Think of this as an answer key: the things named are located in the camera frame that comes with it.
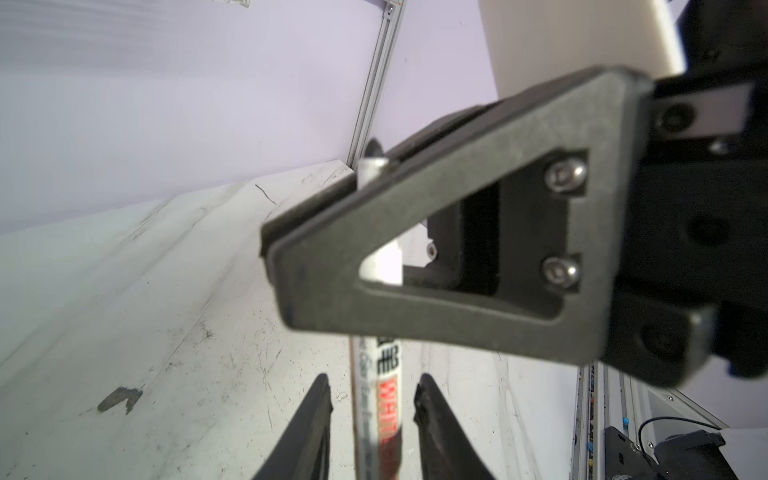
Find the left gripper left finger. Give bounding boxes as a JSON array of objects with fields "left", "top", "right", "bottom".
[{"left": 253, "top": 373, "right": 333, "bottom": 480}]

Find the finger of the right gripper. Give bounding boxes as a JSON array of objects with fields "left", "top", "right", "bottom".
[
  {"left": 265, "top": 67, "right": 654, "bottom": 352},
  {"left": 260, "top": 104, "right": 495, "bottom": 258}
]

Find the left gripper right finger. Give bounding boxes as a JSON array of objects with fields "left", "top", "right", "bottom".
[{"left": 414, "top": 373, "right": 494, "bottom": 480}]

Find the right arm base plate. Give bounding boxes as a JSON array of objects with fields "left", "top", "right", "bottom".
[{"left": 602, "top": 427, "right": 664, "bottom": 480}]

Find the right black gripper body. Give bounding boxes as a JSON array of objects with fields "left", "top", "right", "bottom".
[{"left": 497, "top": 53, "right": 768, "bottom": 388}]

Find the aluminium rail base frame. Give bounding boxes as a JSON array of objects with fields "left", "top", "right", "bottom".
[{"left": 570, "top": 363, "right": 736, "bottom": 479}]

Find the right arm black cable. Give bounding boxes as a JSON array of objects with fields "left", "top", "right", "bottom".
[{"left": 637, "top": 415, "right": 721, "bottom": 454}]

